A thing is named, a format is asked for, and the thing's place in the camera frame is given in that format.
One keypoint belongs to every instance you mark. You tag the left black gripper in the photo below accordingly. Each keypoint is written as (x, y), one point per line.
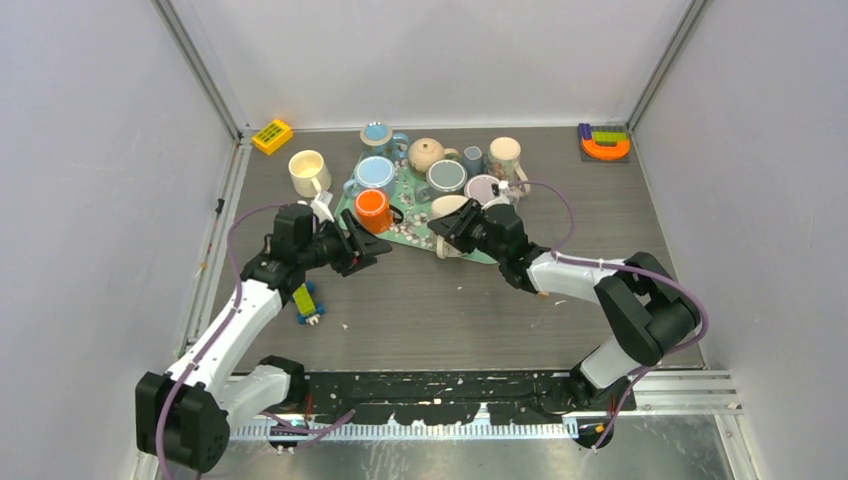
(370, 246)

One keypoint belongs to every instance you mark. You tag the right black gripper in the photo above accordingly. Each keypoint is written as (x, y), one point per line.
(452, 225)

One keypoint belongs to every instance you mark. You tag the cream floral mug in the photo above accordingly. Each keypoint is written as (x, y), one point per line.
(441, 207)

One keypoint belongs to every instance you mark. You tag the cream plain mug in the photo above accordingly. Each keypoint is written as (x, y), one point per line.
(309, 173)

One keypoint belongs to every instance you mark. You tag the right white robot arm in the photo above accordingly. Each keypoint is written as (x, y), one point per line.
(650, 315)

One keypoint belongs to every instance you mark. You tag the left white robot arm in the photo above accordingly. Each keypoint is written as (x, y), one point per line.
(185, 415)

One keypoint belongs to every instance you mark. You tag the orange mug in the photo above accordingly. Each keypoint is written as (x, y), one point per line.
(375, 212)

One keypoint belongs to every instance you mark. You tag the lilac mug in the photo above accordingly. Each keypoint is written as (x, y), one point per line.
(483, 188)

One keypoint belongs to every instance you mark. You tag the grey mug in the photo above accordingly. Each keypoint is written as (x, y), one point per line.
(444, 177)

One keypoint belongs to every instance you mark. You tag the light blue mug on tray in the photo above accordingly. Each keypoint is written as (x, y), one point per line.
(374, 172)

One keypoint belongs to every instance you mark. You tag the tall floral mug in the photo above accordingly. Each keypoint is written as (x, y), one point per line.
(504, 160)

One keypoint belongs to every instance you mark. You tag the blue mug behind tray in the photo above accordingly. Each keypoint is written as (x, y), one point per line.
(379, 139)

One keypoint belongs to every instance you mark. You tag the green floral tray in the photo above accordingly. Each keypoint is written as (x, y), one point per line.
(413, 230)

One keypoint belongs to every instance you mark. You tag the toy brick car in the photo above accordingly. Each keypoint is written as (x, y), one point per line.
(308, 310)

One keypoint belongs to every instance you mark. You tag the small blue-grey cup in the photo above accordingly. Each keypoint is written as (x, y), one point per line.
(472, 160)

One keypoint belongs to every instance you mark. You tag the beige teapot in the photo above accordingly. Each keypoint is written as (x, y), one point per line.
(424, 152)

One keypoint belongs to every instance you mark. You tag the yellow toy block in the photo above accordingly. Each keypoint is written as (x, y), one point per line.
(272, 137)

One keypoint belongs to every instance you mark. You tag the orange and green toy stack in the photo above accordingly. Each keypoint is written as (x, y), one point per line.
(606, 144)

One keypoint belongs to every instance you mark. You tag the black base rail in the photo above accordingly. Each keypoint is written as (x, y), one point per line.
(510, 397)

